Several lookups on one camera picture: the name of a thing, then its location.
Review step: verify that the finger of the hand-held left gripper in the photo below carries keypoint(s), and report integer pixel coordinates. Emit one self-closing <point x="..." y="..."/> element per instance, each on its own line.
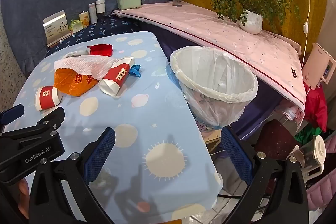
<point x="53" y="116"/>
<point x="13" y="111"/>

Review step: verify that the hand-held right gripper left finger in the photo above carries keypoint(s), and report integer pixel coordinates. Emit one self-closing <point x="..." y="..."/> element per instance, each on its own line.
<point x="101" y="155"/>

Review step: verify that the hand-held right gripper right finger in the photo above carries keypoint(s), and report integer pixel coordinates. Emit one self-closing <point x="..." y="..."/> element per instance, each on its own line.
<point x="236" y="158"/>

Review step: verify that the orange plastic bag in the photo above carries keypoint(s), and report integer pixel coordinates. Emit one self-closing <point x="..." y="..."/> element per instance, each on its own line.
<point x="68" y="82"/>

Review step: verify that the bin with white liner bag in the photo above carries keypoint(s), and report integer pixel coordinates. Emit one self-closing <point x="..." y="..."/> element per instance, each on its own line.
<point x="210" y="74"/>

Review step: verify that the person's left hand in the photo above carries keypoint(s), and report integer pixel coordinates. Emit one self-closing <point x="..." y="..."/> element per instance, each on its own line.
<point x="23" y="192"/>

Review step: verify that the short red-white paper cup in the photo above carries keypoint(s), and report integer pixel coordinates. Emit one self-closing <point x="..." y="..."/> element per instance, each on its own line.
<point x="47" y="98"/>

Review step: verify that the light blue planet tablecloth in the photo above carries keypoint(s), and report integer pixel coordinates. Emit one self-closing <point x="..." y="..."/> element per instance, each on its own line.
<point x="131" y="121"/>

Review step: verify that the dark red stool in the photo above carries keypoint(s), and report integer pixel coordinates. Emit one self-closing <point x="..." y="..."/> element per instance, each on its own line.
<point x="278" y="137"/>

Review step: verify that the white paper towel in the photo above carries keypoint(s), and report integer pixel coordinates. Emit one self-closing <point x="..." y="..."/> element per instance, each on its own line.
<point x="86" y="64"/>

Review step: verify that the grey cloth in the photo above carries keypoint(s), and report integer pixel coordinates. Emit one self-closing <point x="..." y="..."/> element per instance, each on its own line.
<point x="74" y="53"/>

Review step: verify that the white plastic bag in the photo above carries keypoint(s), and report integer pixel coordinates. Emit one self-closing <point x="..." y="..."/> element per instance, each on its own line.
<point x="292" y="113"/>

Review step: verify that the crushed tall red-white paper cup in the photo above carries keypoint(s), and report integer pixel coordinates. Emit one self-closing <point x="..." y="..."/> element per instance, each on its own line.
<point x="115" y="77"/>

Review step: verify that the green cloth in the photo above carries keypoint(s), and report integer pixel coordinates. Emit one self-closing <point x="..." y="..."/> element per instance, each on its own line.
<point x="307" y="134"/>

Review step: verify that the red wrapper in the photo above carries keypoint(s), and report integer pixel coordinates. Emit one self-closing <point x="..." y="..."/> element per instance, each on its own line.
<point x="101" y="50"/>

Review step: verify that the white gift box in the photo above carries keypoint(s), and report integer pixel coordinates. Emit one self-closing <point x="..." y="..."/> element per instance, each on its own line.
<point x="56" y="28"/>

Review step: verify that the pink quilted jacket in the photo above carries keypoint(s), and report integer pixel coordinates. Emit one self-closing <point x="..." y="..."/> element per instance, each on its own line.
<point x="320" y="192"/>

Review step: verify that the blue plastic scrap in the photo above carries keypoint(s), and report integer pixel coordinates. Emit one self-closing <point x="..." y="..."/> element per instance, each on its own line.
<point x="135" y="70"/>

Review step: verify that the small green box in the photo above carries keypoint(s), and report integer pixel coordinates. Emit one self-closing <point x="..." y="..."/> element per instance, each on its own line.
<point x="75" y="26"/>

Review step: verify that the red cloth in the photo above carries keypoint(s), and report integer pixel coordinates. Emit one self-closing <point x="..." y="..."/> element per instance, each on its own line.
<point x="315" y="108"/>

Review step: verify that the yellow tin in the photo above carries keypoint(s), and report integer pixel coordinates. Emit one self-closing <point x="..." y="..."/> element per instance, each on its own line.
<point x="84" y="19"/>

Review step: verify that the navy floral cloth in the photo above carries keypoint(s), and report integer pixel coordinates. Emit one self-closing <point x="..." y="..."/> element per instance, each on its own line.
<point x="105" y="27"/>

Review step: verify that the black clip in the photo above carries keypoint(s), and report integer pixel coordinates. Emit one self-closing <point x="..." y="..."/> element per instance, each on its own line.
<point x="294" y="72"/>

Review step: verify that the white bottle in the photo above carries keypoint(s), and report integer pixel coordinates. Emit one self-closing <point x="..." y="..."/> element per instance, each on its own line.
<point x="93" y="14"/>

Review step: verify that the pink appliance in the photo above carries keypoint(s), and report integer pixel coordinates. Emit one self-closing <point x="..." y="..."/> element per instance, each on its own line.
<point x="315" y="69"/>

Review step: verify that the white jar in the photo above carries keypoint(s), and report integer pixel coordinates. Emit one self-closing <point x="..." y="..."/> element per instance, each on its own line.
<point x="100" y="6"/>

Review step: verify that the pink dotted tablecloth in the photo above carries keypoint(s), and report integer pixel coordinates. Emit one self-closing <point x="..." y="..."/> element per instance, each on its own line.
<point x="210" y="27"/>

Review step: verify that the pale green tissue box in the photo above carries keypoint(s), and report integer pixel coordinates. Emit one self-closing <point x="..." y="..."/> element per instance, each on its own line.
<point x="128" y="2"/>

